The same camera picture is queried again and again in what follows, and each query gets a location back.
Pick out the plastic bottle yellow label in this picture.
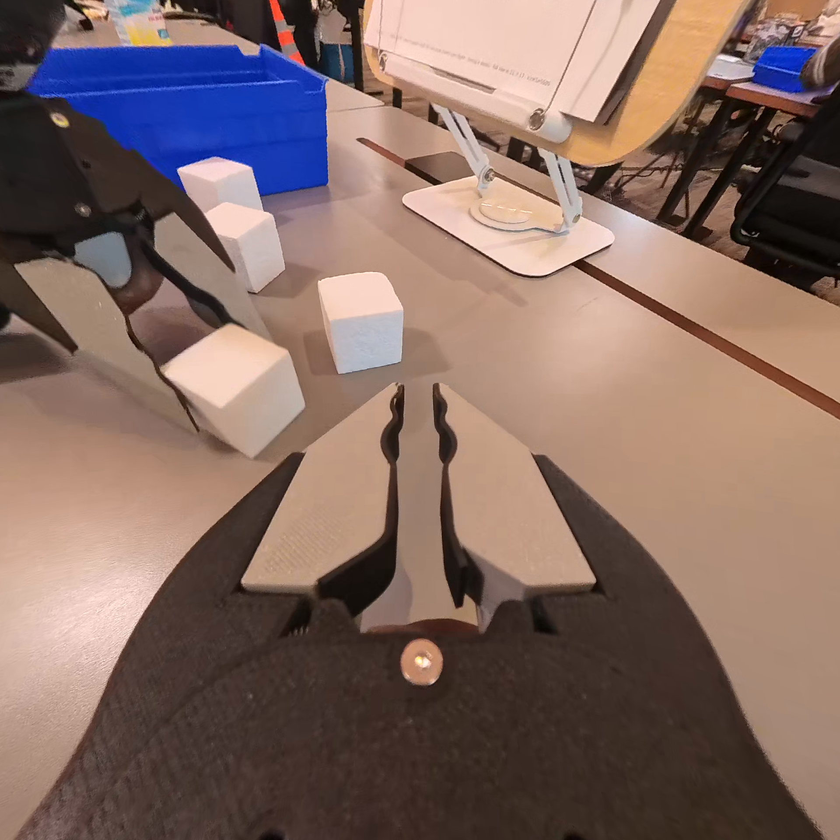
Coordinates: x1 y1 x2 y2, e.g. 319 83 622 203
105 0 173 47

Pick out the orange striped vest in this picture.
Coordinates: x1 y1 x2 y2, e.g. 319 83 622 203
268 0 308 67

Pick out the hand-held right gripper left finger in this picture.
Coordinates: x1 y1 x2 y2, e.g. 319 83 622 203
241 382 403 618

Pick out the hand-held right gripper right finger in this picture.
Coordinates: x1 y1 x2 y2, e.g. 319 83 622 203
432 382 598 609

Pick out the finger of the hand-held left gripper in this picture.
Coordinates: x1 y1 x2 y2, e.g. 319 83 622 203
13 252 201 434
141 211 275 343

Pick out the small blue bin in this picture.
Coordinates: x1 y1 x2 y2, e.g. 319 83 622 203
751 46 821 93

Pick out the white foam cube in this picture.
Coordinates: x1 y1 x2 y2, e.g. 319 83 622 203
161 323 307 459
176 157 263 213
318 272 404 375
205 201 287 294

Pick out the black office chair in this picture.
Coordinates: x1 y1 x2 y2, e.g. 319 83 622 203
730 98 840 293

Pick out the white adjustable stand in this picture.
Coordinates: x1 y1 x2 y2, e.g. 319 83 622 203
363 0 616 280

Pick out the black rectangular desk plate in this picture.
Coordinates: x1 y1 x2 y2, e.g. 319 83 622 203
405 151 470 186

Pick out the brown-edged office desk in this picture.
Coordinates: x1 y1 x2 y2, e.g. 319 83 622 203
656 56 840 240

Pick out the wooden board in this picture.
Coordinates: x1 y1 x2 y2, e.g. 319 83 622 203
363 0 756 169

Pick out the blue plastic bin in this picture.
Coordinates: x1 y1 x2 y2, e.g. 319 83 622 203
28 44 329 198

